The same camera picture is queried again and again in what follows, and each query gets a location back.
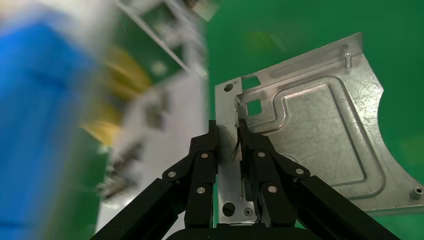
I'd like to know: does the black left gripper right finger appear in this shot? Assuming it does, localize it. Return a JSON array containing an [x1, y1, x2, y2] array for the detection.
[[237, 119, 402, 240]]

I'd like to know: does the stamped metal plate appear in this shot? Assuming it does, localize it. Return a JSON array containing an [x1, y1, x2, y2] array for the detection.
[[213, 32, 424, 227]]

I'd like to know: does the green table cloth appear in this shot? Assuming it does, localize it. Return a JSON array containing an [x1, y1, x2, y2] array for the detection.
[[198, 0, 424, 240]]

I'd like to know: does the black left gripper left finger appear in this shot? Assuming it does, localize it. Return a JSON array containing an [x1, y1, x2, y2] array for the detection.
[[89, 119, 220, 240]]

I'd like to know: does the blue plastic bin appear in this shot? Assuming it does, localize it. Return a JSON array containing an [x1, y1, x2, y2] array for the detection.
[[0, 19, 100, 240]]

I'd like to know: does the yellow tape roll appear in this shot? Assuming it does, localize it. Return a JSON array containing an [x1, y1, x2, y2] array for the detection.
[[81, 46, 153, 147]]

